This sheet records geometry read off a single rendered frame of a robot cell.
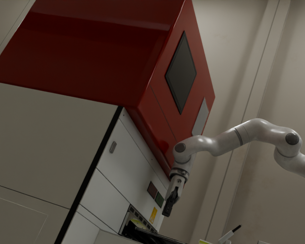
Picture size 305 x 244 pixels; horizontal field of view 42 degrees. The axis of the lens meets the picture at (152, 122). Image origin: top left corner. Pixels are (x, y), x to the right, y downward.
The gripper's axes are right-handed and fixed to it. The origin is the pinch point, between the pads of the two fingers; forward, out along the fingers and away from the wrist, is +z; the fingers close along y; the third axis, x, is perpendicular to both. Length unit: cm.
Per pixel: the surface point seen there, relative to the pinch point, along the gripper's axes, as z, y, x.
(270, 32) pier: -368, 208, -85
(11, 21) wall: -399, 463, 335
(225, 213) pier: -111, 237, -96
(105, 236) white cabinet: 22.6, -13.0, 19.5
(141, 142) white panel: -17.5, -13.7, 21.2
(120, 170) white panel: -1.2, -17.5, 24.1
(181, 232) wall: -84, 272, -64
